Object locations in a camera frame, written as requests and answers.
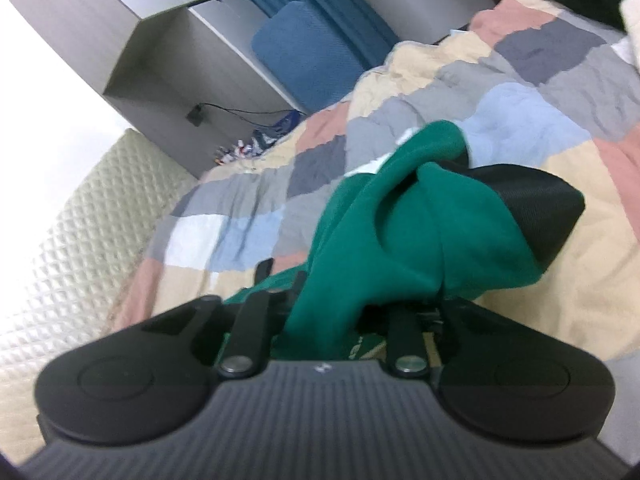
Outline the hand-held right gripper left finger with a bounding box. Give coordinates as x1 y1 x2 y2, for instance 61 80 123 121
142 257 309 379

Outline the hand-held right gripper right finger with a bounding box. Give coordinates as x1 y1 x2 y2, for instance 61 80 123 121
357 295 497 379

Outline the green hooded jacket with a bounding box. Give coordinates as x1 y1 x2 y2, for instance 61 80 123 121
220 120 586 361

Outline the cream quilted headboard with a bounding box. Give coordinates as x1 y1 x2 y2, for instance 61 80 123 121
0 127 198 461

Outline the blue white bag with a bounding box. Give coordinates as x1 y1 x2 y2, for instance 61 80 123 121
249 110 307 157

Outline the blue cushion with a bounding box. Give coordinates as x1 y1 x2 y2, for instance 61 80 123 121
250 0 367 114

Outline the patchwork blanket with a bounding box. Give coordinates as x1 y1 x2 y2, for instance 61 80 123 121
107 0 640 361

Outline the blue curtain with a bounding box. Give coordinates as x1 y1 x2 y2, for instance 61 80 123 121
207 0 401 68

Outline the grey cabinet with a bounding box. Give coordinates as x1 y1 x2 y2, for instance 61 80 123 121
10 0 307 179

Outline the white cloth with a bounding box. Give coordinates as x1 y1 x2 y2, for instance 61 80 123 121
619 0 640 69

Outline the black charger cable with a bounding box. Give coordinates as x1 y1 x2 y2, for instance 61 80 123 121
200 101 296 133

